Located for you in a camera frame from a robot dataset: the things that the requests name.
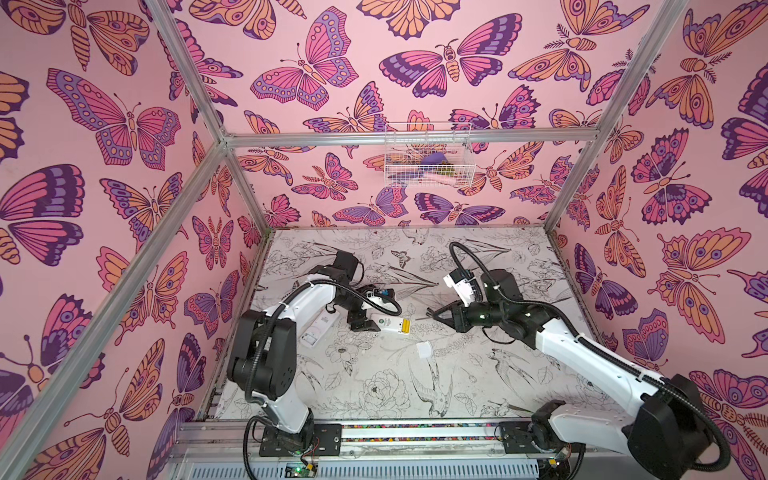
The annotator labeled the white battery cover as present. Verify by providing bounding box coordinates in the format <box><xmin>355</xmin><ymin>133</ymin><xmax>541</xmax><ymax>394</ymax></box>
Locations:
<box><xmin>416</xmin><ymin>341</ymin><xmax>433</xmax><ymax>359</ymax></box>

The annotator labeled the long white remote control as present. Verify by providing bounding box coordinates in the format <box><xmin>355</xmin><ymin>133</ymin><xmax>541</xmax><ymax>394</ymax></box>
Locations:
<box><xmin>299</xmin><ymin>312</ymin><xmax>339</xmax><ymax>348</ymax></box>

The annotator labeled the small white remote control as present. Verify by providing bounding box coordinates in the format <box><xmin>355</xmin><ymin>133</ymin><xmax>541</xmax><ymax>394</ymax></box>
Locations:
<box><xmin>376</xmin><ymin>316</ymin><xmax>410</xmax><ymax>335</ymax></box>

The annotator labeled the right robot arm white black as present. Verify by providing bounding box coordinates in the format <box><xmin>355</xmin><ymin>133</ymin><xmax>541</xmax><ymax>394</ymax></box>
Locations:
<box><xmin>427</xmin><ymin>269</ymin><xmax>720</xmax><ymax>479</ymax></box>

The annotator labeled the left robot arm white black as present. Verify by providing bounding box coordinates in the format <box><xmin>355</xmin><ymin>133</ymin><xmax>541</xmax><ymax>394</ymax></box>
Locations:
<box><xmin>226</xmin><ymin>251</ymin><xmax>402</xmax><ymax>434</ymax></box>

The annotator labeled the purple item in basket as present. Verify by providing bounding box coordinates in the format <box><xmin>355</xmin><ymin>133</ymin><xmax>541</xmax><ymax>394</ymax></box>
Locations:
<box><xmin>420</xmin><ymin>152</ymin><xmax>451</xmax><ymax>170</ymax></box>

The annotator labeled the green circuit board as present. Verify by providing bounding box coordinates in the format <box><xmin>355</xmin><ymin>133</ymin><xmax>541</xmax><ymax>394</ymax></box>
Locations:
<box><xmin>284</xmin><ymin>462</ymin><xmax>318</xmax><ymax>479</ymax></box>

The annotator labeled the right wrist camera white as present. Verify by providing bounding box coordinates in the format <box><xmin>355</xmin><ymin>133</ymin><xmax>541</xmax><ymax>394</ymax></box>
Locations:
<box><xmin>443</xmin><ymin>268</ymin><xmax>483</xmax><ymax>307</ymax></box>

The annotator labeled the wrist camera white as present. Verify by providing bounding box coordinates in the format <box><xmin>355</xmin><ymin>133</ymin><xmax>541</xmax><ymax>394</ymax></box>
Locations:
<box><xmin>367</xmin><ymin>286</ymin><xmax>395</xmax><ymax>301</ymax></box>
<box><xmin>443</xmin><ymin>268</ymin><xmax>483</xmax><ymax>307</ymax></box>

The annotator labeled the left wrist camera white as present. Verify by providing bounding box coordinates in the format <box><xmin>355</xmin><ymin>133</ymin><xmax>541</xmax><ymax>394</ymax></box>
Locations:
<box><xmin>367</xmin><ymin>286</ymin><xmax>395</xmax><ymax>301</ymax></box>

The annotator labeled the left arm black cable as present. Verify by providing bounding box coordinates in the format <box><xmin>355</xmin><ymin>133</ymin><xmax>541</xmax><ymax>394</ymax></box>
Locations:
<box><xmin>242</xmin><ymin>278</ymin><xmax>403</xmax><ymax>480</ymax></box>

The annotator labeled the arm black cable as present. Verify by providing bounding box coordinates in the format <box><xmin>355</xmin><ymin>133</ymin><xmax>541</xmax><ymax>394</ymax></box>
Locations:
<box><xmin>448</xmin><ymin>241</ymin><xmax>732</xmax><ymax>472</ymax></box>
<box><xmin>242</xmin><ymin>278</ymin><xmax>403</xmax><ymax>480</ymax></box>

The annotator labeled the white wire basket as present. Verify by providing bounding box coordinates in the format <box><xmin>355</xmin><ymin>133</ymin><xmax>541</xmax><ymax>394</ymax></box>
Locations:
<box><xmin>381</xmin><ymin>127</ymin><xmax>476</xmax><ymax>189</ymax></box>

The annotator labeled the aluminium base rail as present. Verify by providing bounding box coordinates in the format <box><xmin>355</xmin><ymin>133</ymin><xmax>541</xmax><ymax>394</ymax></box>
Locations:
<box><xmin>167</xmin><ymin>419</ymin><xmax>650</xmax><ymax>479</ymax></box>

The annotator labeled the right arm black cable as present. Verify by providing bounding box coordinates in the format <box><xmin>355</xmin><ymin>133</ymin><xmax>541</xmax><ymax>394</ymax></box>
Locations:
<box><xmin>448</xmin><ymin>241</ymin><xmax>732</xmax><ymax>472</ymax></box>

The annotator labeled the aluminium cage frame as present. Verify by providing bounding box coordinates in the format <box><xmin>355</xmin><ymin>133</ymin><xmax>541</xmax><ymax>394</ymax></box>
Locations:
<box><xmin>0</xmin><ymin>0</ymin><xmax>688</xmax><ymax>480</ymax></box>

